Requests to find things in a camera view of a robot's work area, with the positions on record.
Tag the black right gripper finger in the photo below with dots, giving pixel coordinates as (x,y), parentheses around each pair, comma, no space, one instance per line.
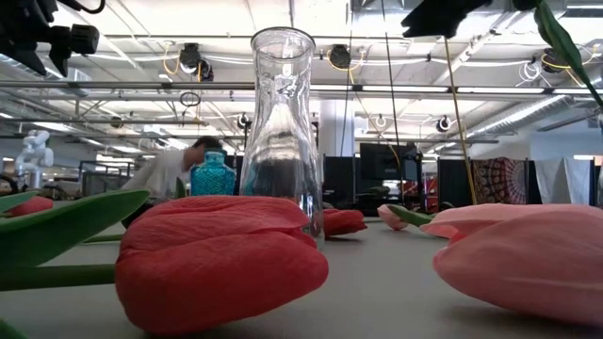
(443,19)

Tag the teal textured glass vase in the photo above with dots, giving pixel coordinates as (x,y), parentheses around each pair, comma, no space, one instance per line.
(212,179)

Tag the black monitor on stand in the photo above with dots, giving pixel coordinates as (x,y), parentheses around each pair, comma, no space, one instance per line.
(381,162)

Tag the pink artificial tulip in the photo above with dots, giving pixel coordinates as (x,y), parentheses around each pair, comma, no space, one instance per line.
(518,263)
(391,219)

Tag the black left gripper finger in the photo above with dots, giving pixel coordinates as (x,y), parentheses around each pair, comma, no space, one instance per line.
(62,59)
(23,56)

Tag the white hanging cloth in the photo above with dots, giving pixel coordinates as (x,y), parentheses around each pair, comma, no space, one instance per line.
(563,181)

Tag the tall clear glass carafe vase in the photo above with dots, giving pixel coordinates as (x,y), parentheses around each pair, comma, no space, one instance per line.
(282,141)

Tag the white robot figure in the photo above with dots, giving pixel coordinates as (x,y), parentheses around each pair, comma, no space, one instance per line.
(35,150)

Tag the red patterned tapestry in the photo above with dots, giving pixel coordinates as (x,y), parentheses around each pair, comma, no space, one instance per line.
(499,181)

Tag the green plant leaves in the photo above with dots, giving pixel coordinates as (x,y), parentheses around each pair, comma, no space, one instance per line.
(560,42)

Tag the person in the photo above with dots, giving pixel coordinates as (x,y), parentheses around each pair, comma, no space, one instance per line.
(160,174)

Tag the black partition panel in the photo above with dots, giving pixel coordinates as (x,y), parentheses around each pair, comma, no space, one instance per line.
(531,183)
(452,183)
(339,179)

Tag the red artificial tulip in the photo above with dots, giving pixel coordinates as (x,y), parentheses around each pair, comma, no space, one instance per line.
(344,221)
(33,206)
(221,263)

